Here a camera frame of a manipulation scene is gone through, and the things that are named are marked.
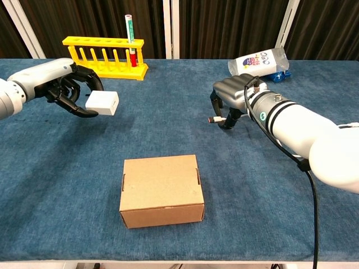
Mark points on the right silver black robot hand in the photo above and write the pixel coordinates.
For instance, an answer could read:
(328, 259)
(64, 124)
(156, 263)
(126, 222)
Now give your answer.
(238, 89)

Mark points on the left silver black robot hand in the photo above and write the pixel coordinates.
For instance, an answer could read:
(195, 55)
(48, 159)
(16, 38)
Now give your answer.
(45, 73)

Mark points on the white power adapter cube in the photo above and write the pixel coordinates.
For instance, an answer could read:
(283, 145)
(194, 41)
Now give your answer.
(102, 103)

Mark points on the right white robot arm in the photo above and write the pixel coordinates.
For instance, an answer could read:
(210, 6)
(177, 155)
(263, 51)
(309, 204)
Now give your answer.
(303, 131)

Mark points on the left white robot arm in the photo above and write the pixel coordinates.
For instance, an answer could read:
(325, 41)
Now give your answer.
(9, 101)

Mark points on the clear plastic packet white contents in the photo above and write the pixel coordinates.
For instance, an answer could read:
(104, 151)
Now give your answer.
(258, 63)

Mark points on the blue wrapped candy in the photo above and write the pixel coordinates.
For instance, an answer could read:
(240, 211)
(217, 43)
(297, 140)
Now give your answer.
(277, 76)

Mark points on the yellow test tube rack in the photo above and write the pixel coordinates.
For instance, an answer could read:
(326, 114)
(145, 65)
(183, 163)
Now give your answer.
(112, 71)

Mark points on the test tube with green label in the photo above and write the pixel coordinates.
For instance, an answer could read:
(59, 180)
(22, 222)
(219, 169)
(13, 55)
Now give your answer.
(130, 30)

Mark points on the blue table cloth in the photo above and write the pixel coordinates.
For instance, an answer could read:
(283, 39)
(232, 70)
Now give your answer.
(70, 168)

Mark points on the brown cardboard box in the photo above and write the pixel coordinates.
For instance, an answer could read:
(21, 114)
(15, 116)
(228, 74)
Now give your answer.
(162, 185)

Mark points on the white partition frame post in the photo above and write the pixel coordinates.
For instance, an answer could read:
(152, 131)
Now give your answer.
(28, 33)
(171, 28)
(289, 25)

